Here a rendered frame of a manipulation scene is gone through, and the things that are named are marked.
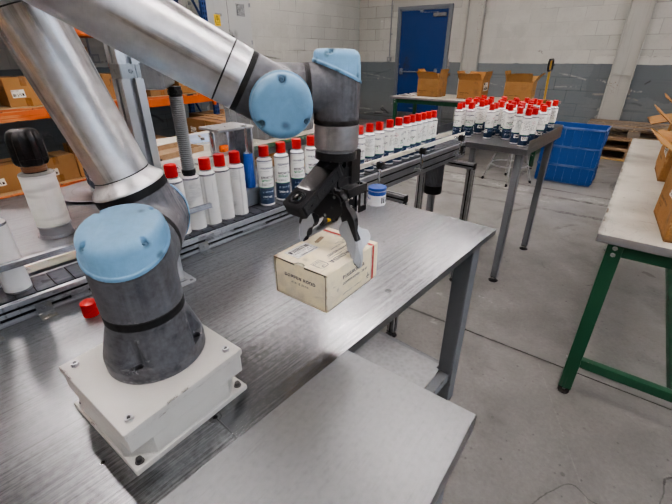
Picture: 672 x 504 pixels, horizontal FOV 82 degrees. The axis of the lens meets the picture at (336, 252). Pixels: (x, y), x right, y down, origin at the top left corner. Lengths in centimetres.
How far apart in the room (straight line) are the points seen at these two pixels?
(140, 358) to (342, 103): 49
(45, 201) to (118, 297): 77
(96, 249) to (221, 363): 25
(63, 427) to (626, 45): 782
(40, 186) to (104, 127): 67
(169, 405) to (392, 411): 34
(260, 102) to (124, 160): 28
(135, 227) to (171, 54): 23
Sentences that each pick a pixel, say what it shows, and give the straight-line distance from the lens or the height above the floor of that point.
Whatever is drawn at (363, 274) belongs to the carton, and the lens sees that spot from 74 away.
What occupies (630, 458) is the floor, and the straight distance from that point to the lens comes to 198.
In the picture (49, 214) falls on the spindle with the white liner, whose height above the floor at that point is 95.
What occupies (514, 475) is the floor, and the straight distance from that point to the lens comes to 173.
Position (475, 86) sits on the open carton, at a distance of 612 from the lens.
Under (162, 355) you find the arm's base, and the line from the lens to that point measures 64.
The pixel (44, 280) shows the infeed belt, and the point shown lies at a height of 88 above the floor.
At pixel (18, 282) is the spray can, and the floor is 91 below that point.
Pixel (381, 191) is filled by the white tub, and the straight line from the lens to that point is 149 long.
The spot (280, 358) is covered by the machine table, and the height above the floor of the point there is 83.
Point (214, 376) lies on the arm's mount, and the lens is 67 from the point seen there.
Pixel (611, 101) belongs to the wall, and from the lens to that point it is 791.
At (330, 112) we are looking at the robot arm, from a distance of 64.
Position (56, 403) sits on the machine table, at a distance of 84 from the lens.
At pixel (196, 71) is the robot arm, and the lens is 50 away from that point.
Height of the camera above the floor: 135
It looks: 27 degrees down
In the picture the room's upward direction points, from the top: straight up
